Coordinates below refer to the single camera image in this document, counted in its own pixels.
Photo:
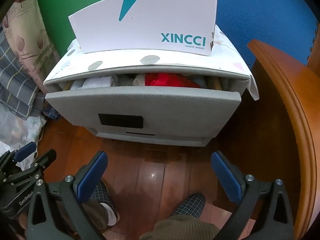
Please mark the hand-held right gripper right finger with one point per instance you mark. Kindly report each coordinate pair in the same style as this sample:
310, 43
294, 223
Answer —
226, 177

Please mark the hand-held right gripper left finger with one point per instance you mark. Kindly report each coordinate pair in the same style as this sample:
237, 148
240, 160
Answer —
92, 175

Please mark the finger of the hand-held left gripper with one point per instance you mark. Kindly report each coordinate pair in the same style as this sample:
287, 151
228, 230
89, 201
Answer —
41, 161
25, 151

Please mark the red underwear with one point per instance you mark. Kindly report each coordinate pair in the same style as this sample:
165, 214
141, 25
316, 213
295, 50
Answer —
170, 80

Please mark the white shoe box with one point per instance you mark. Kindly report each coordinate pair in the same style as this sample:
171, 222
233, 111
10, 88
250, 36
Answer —
150, 25

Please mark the plaid slipper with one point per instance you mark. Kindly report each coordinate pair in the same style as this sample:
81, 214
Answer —
190, 205
102, 192

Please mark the white plastic bag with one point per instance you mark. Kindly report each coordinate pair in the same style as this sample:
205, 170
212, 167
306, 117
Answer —
15, 130

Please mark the grey bedside cabinet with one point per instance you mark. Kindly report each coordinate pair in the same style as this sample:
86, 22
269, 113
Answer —
175, 140

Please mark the brown wooden furniture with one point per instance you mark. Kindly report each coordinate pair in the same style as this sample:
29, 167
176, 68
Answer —
275, 130

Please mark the person's right leg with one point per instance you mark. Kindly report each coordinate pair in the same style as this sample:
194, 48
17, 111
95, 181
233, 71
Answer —
175, 230

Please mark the plaid blanket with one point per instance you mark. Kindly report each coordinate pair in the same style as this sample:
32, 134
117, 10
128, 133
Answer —
12, 75

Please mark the white folded garment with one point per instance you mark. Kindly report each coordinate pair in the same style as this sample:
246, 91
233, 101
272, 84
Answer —
98, 82

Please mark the beige folded garment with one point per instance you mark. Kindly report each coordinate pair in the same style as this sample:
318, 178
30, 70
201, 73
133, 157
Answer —
138, 80

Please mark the floral cushion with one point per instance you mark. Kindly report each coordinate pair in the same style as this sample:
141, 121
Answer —
27, 30

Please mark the green foam mat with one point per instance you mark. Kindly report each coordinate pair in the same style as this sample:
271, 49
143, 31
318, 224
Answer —
62, 5

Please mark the blue foam mat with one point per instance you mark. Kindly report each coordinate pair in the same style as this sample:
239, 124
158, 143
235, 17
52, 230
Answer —
250, 10

